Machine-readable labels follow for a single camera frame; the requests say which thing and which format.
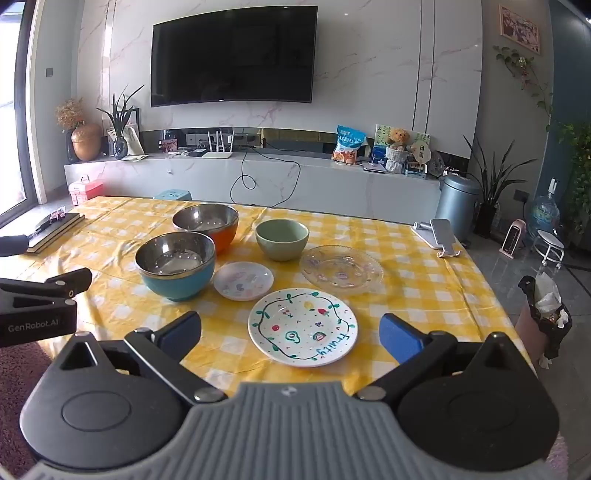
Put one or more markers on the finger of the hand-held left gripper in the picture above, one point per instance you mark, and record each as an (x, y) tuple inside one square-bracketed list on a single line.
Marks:
[(14, 245), (60, 284)]

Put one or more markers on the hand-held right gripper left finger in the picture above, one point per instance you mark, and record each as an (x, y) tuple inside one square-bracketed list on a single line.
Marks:
[(180, 330)]

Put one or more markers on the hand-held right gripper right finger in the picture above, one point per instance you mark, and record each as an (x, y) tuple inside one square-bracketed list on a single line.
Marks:
[(399, 337)]

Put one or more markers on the blue steel bowl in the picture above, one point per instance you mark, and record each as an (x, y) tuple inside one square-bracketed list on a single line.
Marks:
[(175, 286)]

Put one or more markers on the small white patterned plate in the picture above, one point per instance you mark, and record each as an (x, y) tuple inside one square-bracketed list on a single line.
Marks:
[(242, 280)]

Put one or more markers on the white fruit-painted plate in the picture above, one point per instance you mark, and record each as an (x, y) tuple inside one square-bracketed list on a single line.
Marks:
[(300, 327)]

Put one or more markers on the orange steel bowl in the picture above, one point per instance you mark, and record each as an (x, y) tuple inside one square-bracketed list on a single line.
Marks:
[(226, 240)]

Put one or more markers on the green ceramic bowl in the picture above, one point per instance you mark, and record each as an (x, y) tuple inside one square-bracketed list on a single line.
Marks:
[(281, 249)]

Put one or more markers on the black pen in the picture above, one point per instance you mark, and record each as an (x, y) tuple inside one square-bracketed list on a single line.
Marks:
[(48, 225)]

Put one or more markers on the black notebook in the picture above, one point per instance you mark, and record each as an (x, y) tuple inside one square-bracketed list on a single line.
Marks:
[(55, 230)]

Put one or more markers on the yellow checkered tablecloth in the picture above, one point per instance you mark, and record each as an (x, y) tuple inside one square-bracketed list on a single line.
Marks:
[(415, 286)]

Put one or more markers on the pink storage box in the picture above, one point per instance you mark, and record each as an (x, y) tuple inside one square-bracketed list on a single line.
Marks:
[(85, 191)]

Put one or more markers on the white phone stand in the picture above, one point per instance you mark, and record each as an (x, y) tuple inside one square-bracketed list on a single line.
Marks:
[(441, 233)]

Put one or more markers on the bronze vase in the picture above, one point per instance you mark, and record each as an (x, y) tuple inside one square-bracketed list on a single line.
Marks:
[(87, 143)]

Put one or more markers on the light blue stool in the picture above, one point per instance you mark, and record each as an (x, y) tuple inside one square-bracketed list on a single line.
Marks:
[(173, 194)]

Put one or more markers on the grey pedal trash bin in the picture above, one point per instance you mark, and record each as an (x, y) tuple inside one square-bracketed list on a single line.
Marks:
[(457, 207)]

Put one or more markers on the dried flower bouquet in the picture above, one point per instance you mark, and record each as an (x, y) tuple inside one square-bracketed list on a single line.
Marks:
[(69, 113)]

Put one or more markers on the sheet of paper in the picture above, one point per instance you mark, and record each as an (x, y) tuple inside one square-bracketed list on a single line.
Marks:
[(135, 158)]

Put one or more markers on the pink space heater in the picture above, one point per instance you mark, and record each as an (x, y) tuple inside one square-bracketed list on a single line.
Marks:
[(512, 240)]

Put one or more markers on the pink bin with black bag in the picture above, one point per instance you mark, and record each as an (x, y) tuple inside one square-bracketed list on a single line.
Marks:
[(549, 318)]

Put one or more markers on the white paper bag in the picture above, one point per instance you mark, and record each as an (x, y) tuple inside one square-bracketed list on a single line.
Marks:
[(134, 141)]

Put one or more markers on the green plant in glass vase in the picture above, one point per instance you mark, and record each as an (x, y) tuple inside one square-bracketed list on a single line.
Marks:
[(120, 120)]

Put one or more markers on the white marble television cabinet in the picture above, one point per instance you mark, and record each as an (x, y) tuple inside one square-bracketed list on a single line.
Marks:
[(323, 184)]

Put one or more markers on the grey tablet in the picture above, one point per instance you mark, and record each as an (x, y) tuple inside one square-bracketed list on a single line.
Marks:
[(375, 167)]

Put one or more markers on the pink printed card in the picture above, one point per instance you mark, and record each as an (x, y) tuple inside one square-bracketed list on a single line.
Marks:
[(170, 146)]

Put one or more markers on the potted snake plant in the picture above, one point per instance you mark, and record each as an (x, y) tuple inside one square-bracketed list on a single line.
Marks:
[(489, 184)]

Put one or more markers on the white round stool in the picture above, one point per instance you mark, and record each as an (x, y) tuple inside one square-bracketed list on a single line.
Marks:
[(547, 237)]

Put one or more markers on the black set-top box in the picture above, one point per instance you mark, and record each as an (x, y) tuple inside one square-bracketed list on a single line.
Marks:
[(197, 153)]

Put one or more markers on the white router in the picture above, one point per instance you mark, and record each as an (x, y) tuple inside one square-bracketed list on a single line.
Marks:
[(217, 154)]

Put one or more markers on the round paper fan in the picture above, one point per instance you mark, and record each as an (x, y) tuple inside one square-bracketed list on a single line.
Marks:
[(422, 156)]

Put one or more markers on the blue printed packet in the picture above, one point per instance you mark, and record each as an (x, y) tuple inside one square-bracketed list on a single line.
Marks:
[(379, 154)]

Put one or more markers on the blue water jug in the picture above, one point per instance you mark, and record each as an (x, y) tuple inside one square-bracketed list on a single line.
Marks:
[(545, 214)]

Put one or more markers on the brown teddy bear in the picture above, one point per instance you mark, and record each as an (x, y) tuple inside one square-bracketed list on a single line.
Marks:
[(398, 137)]

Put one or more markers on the green picture board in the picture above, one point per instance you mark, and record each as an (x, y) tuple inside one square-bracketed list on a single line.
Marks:
[(419, 138)]

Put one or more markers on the blue snack bag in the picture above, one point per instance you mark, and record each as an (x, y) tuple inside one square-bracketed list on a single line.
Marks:
[(348, 143)]

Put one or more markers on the leafy green plant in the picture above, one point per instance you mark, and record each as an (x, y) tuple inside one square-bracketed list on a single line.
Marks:
[(577, 161)]

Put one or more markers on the black television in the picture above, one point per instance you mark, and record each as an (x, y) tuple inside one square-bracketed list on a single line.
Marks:
[(231, 55)]

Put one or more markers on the hanging vine plant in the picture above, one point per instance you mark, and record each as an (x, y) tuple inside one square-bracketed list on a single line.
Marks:
[(521, 64)]

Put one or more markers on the wall power outlet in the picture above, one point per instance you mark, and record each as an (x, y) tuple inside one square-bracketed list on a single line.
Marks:
[(521, 195)]

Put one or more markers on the framed wall picture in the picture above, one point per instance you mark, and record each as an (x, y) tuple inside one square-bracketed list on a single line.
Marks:
[(519, 28)]

